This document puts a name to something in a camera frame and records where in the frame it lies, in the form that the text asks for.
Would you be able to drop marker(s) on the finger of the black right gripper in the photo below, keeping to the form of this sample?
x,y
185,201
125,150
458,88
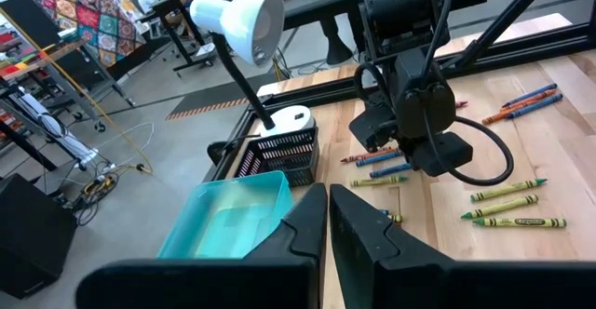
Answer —
x,y
442,153
372,130

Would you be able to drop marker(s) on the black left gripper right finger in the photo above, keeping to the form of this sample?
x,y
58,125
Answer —
x,y
419,286

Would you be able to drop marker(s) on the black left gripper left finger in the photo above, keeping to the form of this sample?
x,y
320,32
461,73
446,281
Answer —
x,y
209,286

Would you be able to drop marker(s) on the green crayon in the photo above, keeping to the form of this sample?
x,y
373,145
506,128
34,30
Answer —
x,y
377,181
521,222
500,206
507,190
396,218

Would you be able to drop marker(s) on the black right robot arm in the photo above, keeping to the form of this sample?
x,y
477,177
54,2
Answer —
x,y
400,6

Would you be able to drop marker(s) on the teal plastic bin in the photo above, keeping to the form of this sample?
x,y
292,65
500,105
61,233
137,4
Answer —
x,y
219,220

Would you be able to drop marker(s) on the black plastic basket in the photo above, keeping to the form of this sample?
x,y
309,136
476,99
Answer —
x,y
279,155

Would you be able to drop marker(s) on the black hazard-striped floor mat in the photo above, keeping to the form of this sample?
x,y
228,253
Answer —
x,y
219,96

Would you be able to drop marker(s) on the white desk lamp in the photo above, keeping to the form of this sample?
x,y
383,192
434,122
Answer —
x,y
233,20

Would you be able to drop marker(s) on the black floor box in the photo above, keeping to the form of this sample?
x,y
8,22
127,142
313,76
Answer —
x,y
32,234

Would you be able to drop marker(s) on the black standing desk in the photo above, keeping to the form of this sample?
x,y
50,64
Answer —
x,y
172,3

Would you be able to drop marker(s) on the grey metal cart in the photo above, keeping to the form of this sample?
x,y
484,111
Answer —
x,y
46,57

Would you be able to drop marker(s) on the colourful patchwork quilt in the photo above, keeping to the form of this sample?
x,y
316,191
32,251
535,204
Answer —
x,y
93,16

